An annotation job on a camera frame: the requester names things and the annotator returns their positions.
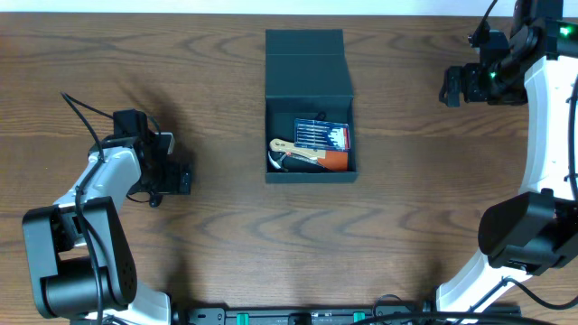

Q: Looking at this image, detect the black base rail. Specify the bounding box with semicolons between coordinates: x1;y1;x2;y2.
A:
171;300;523;325

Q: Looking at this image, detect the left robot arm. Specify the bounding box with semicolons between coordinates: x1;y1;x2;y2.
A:
22;109;191;324

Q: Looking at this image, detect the black yellow screwdriver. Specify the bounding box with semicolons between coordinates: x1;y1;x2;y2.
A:
148;192;163;208

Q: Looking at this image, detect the small claw hammer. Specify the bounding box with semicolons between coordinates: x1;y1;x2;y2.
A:
267;110;328;173

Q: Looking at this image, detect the dark green box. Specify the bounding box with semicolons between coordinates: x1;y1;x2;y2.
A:
265;30;358;183

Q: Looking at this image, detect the orange scraper wooden handle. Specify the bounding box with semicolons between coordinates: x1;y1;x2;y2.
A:
269;138;349;172

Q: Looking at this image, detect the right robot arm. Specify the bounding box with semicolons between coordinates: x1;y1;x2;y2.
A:
425;0;577;324

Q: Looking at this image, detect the blue drill bit case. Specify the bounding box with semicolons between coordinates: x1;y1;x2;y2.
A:
294;118;350;152

